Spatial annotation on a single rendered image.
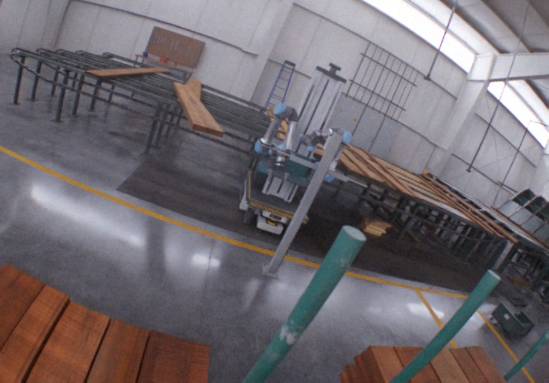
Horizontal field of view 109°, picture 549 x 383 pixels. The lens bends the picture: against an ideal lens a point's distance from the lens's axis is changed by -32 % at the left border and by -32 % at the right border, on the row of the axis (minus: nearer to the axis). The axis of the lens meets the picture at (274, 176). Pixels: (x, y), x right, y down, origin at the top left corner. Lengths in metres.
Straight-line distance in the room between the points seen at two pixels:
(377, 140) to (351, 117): 1.29
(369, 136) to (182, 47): 6.82
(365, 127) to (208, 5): 6.57
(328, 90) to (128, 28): 8.45
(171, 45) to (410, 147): 9.33
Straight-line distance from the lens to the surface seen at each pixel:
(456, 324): 0.92
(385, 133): 10.27
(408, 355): 1.46
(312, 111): 3.03
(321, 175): 2.16
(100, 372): 1.05
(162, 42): 9.81
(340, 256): 0.52
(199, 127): 2.35
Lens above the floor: 1.44
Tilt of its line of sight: 17 degrees down
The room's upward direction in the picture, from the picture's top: 24 degrees clockwise
